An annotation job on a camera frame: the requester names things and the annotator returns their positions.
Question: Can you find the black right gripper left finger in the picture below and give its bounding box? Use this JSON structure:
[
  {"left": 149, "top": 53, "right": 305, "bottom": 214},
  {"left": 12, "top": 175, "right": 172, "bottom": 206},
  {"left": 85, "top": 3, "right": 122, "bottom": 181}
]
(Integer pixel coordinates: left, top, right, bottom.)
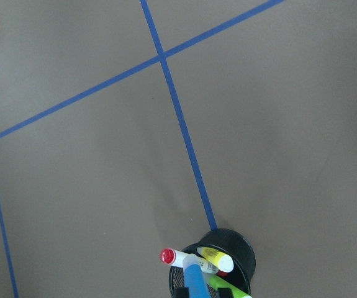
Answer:
[{"left": 176, "top": 287, "right": 189, "bottom": 298}]

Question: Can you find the red capped white marker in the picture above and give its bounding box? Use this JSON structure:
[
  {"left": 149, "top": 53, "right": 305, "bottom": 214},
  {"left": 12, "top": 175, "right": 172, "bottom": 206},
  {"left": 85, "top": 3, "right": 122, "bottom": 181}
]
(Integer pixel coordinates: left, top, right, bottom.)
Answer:
[{"left": 159, "top": 248, "right": 220, "bottom": 274}]

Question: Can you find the black mesh pen cup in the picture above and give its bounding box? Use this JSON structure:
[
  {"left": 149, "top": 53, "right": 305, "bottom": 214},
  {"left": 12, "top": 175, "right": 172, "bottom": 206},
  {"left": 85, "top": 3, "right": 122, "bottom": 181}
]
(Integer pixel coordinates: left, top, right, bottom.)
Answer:
[{"left": 183, "top": 228, "right": 256, "bottom": 297}]

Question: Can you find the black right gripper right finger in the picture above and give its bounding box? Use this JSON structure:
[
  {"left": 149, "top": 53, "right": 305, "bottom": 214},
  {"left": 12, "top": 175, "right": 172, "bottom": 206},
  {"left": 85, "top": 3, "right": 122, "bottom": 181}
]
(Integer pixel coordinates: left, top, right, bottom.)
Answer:
[{"left": 217, "top": 288, "right": 232, "bottom": 298}]

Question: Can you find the yellow highlighter pen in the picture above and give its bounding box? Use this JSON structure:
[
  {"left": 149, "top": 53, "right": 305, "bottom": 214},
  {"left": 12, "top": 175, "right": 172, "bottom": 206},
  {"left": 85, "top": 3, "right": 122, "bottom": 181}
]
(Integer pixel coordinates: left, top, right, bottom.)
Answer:
[{"left": 197, "top": 247, "right": 234, "bottom": 273}]

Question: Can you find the blue marker pen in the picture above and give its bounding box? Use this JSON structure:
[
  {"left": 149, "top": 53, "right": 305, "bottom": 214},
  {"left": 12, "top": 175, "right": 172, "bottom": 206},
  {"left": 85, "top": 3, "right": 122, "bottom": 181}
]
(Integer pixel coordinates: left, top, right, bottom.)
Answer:
[{"left": 183, "top": 254, "right": 210, "bottom": 298}]

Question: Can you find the green highlighter pen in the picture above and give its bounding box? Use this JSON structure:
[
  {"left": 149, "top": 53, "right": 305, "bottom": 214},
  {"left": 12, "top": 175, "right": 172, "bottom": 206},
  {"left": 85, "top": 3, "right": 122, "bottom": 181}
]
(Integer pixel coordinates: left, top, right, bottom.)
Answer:
[{"left": 207, "top": 275, "right": 251, "bottom": 298}]

